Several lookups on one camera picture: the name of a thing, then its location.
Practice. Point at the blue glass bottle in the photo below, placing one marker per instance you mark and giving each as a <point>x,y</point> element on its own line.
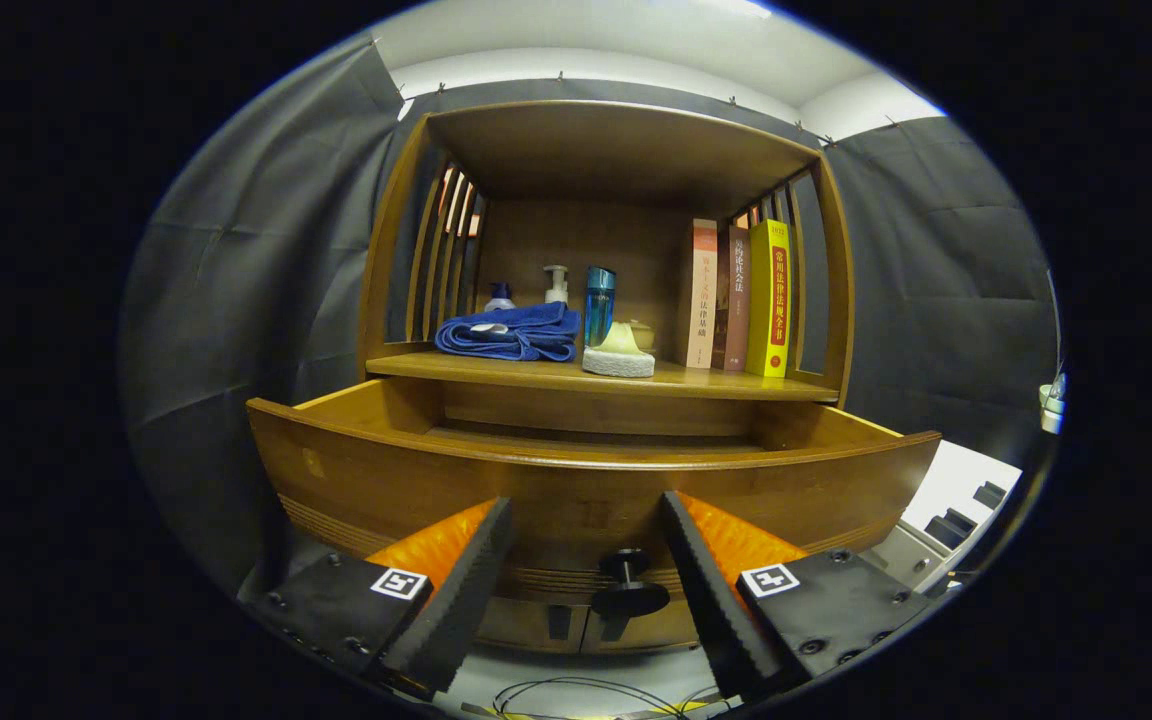
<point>598,305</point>

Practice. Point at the wooden cabinet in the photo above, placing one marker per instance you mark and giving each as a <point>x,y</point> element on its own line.
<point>576,240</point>

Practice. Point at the small white blue-capped bottle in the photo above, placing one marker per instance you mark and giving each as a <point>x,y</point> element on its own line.
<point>499,296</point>

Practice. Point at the wooden cabinet door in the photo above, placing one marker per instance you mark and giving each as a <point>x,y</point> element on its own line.
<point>526,625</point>
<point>666,630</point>

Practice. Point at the wooden drawer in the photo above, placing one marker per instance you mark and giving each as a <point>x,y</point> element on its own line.
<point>586,490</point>

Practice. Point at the beige orange book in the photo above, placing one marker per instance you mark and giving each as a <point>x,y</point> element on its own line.
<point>701,295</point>

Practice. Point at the beige lidded teacup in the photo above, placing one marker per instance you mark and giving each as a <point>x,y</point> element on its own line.
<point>643,333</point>

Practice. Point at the brown book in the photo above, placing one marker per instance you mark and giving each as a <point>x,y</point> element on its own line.
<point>734,300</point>

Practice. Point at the black drawer knob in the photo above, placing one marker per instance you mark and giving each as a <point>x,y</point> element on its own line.
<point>628,590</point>

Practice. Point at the yellow book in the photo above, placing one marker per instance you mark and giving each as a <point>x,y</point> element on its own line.
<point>771,300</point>

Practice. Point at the white side table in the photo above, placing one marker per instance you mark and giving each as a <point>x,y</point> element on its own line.
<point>946,475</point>

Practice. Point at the wooden countertop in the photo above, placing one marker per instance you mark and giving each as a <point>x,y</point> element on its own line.
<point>716,380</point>

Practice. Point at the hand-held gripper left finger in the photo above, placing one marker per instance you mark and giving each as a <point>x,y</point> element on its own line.
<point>461,600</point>

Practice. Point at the blue folded towel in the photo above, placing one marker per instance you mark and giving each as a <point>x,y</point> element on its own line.
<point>511,332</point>

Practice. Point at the pale green scrubbing brush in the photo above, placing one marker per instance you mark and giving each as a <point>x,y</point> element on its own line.
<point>619,355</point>

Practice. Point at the white round container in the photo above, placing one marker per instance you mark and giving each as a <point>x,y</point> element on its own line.
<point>1051,400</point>

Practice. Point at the black block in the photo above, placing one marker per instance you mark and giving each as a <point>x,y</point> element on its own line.
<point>988,493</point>
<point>951,525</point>

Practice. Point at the white pump bottle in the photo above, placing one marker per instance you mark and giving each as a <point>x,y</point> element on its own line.
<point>556,285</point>

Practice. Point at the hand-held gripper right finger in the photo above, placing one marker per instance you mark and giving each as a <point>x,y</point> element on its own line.
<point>721,610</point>

